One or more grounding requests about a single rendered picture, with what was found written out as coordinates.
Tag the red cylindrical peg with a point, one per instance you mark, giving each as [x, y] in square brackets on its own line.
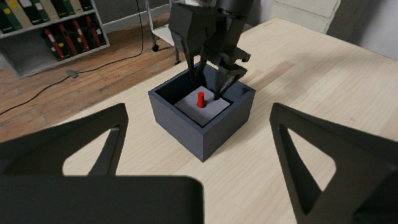
[201, 100]

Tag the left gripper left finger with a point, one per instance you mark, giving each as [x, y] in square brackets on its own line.
[44, 152]

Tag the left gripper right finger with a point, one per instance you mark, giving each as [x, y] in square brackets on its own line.
[366, 175]

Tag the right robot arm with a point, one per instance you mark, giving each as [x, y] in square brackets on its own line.
[192, 24]

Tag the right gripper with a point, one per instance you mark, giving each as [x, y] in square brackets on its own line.
[229, 71]

